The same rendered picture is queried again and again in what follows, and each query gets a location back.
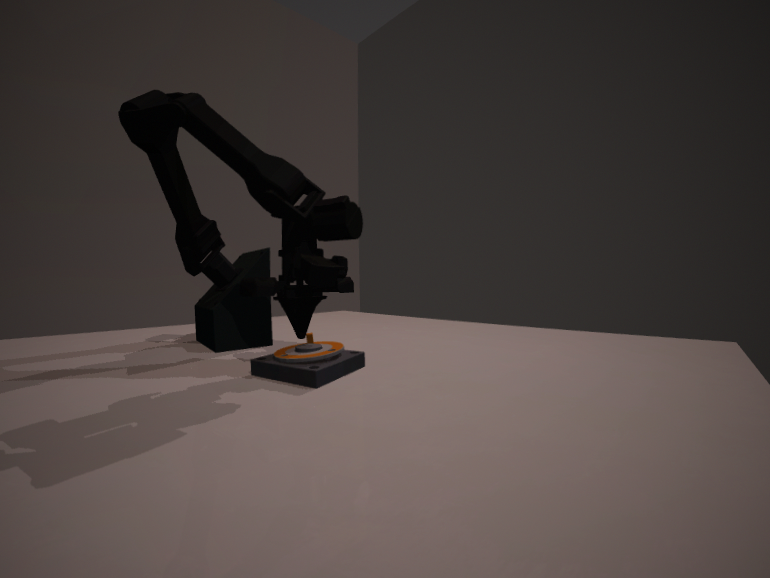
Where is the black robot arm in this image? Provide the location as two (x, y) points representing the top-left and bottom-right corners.
(118, 90), (363, 292)

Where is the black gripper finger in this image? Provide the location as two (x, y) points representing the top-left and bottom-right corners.
(300, 296), (327, 339)
(273, 297), (305, 339)

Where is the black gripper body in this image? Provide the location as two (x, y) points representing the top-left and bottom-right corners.
(240, 241), (354, 298)

